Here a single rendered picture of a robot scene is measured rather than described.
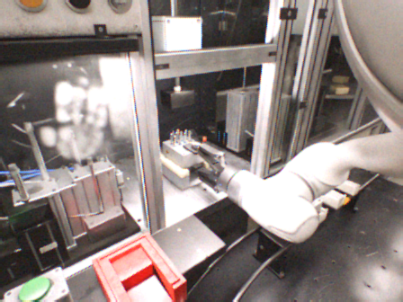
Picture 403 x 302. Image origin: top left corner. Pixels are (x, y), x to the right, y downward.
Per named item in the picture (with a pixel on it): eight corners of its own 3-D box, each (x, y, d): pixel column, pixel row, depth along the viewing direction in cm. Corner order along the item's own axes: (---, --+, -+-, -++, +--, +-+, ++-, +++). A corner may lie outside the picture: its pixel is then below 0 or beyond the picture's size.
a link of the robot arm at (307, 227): (242, 220, 65) (274, 190, 70) (295, 262, 54) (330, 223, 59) (236, 191, 58) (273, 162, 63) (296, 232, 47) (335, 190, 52)
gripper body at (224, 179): (246, 191, 71) (223, 177, 78) (248, 166, 67) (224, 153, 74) (226, 201, 67) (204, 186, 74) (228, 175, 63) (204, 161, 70)
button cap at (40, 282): (24, 315, 36) (20, 306, 36) (21, 293, 39) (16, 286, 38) (55, 297, 39) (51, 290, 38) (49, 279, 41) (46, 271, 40)
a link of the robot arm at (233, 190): (267, 173, 64) (249, 164, 68) (242, 185, 59) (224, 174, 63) (263, 201, 68) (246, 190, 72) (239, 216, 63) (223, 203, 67)
